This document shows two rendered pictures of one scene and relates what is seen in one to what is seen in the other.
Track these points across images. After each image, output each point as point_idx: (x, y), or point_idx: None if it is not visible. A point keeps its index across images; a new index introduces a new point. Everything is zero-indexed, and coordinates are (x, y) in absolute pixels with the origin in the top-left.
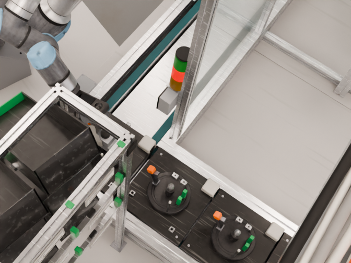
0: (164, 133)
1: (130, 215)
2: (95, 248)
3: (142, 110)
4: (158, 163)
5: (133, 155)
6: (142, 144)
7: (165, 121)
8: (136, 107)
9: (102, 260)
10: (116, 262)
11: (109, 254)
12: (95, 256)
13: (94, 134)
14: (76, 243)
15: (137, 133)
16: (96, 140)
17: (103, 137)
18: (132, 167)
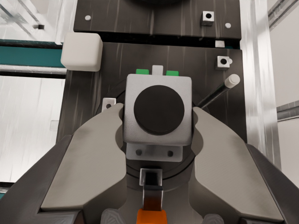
0: (37, 48)
1: (241, 6)
2: (279, 64)
3: (9, 129)
4: (111, 13)
5: (127, 65)
6: (91, 53)
7: (8, 62)
8: (9, 146)
9: (286, 46)
10: (274, 29)
11: (272, 42)
12: (288, 57)
13: (218, 141)
14: (294, 92)
15: (68, 90)
16: (217, 122)
17: (183, 103)
18: (153, 52)
